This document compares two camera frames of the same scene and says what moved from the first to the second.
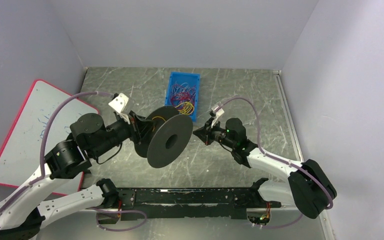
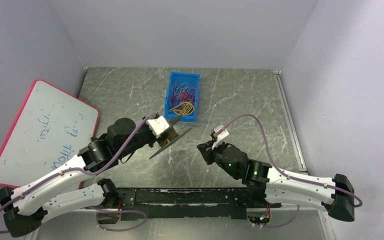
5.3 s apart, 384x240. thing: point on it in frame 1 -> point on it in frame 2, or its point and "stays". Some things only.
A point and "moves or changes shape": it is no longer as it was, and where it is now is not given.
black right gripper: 208,133 -> 211,153
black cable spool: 169,139 moves or changes shape
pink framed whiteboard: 18,161 stays
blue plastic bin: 193,79 stays
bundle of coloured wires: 183,98 stays
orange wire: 158,116 moves or changes shape
